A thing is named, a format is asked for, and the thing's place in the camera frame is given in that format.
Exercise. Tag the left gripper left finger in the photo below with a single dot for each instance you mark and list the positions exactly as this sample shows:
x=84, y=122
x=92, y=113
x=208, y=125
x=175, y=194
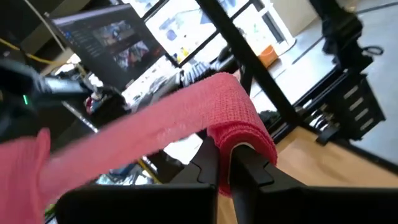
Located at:
x=140, y=205

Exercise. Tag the pink elastic bandage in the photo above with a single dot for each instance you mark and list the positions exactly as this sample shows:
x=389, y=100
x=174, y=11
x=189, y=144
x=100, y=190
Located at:
x=174, y=118

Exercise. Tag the orange container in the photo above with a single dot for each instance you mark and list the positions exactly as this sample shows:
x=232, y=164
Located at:
x=268, y=56

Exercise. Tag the black keyboard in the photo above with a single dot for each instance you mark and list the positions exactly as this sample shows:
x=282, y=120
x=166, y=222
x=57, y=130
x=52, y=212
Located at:
x=199, y=73

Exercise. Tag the black drawer unit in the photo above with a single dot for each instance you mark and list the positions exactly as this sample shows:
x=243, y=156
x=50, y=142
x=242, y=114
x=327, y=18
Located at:
x=351, y=105

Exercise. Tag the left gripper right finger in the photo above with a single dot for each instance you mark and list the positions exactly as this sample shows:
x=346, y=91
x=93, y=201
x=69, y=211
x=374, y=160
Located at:
x=295, y=205

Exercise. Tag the dark computer monitor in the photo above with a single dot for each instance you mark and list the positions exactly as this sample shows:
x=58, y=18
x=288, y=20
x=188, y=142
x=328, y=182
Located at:
x=105, y=43

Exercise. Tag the black metal frame post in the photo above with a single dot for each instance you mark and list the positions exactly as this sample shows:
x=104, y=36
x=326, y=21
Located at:
x=245, y=56

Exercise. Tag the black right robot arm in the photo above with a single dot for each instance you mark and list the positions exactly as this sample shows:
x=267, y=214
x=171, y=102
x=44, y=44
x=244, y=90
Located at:
x=21, y=81

